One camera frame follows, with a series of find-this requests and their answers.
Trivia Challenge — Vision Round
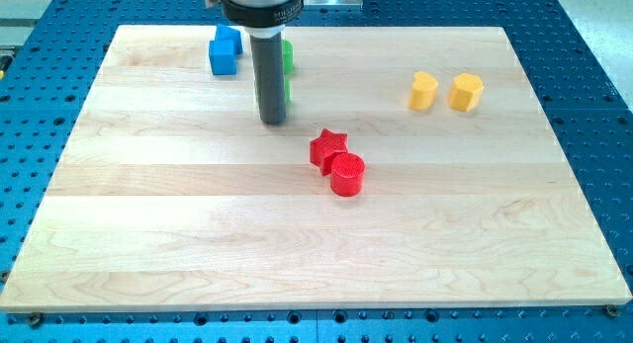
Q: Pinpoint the upper green block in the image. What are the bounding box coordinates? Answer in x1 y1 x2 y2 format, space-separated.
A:
282 40 294 75

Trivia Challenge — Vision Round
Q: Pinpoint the left board corner screw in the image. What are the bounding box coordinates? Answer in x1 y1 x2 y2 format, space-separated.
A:
26 312 44 329

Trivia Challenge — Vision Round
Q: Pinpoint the red star block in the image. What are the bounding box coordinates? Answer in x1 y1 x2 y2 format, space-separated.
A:
310 129 348 176

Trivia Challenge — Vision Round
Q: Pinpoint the yellow heart block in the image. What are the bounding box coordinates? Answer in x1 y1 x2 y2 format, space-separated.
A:
407 71 439 111

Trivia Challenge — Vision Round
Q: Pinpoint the yellow hexagon block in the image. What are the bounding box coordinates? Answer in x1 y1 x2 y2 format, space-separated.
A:
447 73 485 113

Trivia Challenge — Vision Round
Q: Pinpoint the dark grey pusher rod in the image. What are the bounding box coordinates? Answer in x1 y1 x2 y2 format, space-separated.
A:
250 34 286 125

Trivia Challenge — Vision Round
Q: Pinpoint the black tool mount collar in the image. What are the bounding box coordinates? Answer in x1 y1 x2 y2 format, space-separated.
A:
204 0 304 39

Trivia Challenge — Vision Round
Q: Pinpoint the board corner screw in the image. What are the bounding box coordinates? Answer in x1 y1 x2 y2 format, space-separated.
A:
26 312 44 329
604 304 621 318

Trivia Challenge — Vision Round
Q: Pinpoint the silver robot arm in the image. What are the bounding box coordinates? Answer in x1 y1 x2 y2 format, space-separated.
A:
204 0 304 126

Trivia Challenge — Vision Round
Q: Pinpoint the blue block behind cube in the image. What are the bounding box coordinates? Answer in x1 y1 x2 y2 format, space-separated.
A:
215 24 243 54

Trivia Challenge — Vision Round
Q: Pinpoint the red cylinder block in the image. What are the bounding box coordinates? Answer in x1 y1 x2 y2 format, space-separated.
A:
330 153 365 197

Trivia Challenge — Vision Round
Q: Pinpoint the light wooden board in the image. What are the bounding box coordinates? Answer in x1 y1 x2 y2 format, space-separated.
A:
1 25 631 312

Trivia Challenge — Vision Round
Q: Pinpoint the right board corner screw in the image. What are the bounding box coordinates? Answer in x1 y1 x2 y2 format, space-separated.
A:
604 304 621 318

